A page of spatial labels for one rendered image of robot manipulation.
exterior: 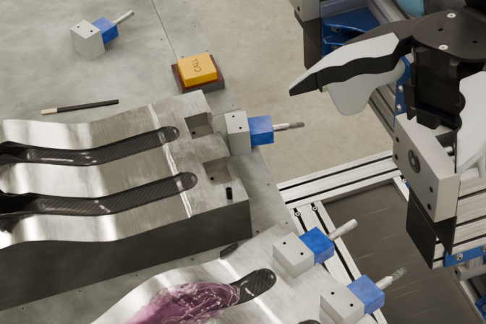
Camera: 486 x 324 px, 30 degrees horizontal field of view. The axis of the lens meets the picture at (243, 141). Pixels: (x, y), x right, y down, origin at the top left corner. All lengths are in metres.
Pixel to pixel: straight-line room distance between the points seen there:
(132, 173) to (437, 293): 0.90
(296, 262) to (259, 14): 1.95
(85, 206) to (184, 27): 0.55
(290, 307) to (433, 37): 0.65
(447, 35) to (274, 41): 2.35
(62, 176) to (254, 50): 1.67
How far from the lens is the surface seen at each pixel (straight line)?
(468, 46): 0.67
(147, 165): 1.41
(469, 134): 0.60
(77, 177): 1.41
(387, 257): 2.13
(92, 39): 1.74
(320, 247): 1.30
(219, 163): 1.40
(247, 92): 2.84
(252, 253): 1.32
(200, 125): 1.49
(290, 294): 1.27
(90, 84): 1.71
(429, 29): 0.70
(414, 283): 2.09
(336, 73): 0.68
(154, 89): 1.67
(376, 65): 0.68
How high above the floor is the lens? 1.89
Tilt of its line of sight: 45 degrees down
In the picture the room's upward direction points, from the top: 6 degrees counter-clockwise
